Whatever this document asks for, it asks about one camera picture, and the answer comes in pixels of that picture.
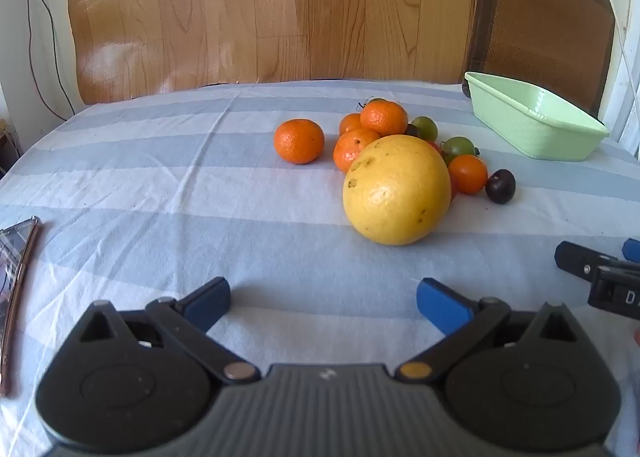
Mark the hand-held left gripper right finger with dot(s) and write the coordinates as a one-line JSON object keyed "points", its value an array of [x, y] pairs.
{"points": [[442, 304]]}

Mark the yellow grapefruit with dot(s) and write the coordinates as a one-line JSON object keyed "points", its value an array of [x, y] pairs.
{"points": [[397, 189]]}

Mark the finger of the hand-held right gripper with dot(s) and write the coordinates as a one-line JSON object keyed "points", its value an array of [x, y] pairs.
{"points": [[582, 259], [633, 249]]}

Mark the white door frame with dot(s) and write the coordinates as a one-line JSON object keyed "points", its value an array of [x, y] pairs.
{"points": [[627, 102]]}

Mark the dark purple tomato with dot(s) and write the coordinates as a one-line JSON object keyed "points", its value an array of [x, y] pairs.
{"points": [[500, 186]]}

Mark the light green plastic basket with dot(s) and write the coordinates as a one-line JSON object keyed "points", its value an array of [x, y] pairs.
{"points": [[530, 122]]}

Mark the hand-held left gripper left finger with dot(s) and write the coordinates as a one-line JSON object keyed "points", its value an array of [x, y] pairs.
{"points": [[207, 299]]}

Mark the small orange mandarin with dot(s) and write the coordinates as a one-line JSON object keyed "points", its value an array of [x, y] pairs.
{"points": [[349, 123]]}

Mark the smartphone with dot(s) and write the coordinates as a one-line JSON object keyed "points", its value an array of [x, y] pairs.
{"points": [[12, 287]]}

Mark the green tomato with stem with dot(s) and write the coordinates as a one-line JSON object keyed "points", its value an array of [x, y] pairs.
{"points": [[457, 147]]}

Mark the wooden board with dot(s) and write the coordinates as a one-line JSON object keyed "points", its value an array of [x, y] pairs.
{"points": [[250, 12]]}

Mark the orange tomato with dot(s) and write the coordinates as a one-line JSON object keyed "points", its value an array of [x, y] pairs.
{"points": [[468, 174]]}

